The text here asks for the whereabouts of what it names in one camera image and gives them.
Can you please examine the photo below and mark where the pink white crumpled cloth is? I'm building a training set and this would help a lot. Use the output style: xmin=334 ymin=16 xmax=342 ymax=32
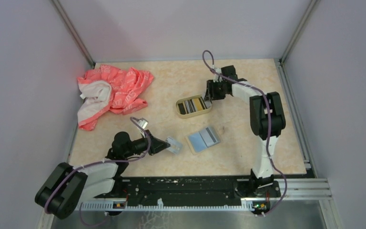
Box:
xmin=77 ymin=64 xmax=154 ymax=131

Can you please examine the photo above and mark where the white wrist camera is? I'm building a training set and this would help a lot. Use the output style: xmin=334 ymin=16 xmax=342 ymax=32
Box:
xmin=213 ymin=65 xmax=223 ymax=83
xmin=137 ymin=118 xmax=148 ymax=130

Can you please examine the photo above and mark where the aluminium front frame rail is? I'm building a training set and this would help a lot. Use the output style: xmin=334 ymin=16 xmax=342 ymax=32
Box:
xmin=38 ymin=178 xmax=333 ymax=229

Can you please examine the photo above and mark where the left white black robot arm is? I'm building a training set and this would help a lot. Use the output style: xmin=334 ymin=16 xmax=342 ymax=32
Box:
xmin=34 ymin=130 xmax=176 ymax=219

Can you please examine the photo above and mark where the silver VIP credit card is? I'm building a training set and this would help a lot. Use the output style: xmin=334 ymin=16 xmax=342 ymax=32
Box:
xmin=166 ymin=136 xmax=183 ymax=155

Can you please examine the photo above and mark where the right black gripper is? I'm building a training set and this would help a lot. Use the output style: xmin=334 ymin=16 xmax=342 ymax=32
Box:
xmin=203 ymin=80 xmax=225 ymax=102

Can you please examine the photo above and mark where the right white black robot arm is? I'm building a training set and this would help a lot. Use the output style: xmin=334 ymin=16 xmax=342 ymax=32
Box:
xmin=204 ymin=65 xmax=286 ymax=197

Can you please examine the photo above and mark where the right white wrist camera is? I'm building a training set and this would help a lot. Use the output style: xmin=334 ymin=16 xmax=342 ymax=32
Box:
xmin=213 ymin=65 xmax=223 ymax=83

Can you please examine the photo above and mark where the beige card sleeve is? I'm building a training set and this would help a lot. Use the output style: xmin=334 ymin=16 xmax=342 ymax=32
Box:
xmin=184 ymin=126 xmax=222 ymax=156

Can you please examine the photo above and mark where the cream card holder tray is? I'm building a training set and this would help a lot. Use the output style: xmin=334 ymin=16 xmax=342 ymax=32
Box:
xmin=175 ymin=94 xmax=212 ymax=119

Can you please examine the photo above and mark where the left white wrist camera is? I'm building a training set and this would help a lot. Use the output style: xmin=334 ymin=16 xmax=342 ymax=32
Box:
xmin=137 ymin=118 xmax=148 ymax=130

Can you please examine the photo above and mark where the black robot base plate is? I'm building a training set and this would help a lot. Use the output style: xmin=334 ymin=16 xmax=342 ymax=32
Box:
xmin=98 ymin=176 xmax=281 ymax=207

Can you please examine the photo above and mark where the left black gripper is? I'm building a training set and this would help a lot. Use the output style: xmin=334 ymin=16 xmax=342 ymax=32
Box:
xmin=124 ymin=129 xmax=171 ymax=158

